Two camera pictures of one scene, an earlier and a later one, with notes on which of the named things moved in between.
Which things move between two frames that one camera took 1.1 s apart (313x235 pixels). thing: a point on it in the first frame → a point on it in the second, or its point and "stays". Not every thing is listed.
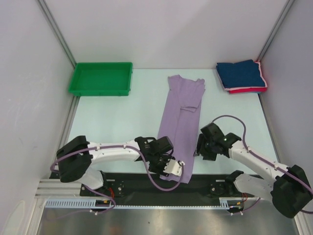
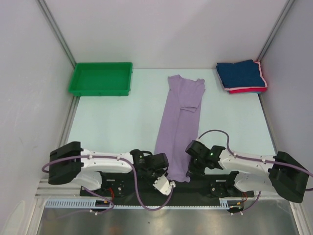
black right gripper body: x=205 y=147 → x=196 y=167
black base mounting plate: x=143 y=185 stays
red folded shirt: x=248 y=91 stays
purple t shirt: x=180 y=121 stays
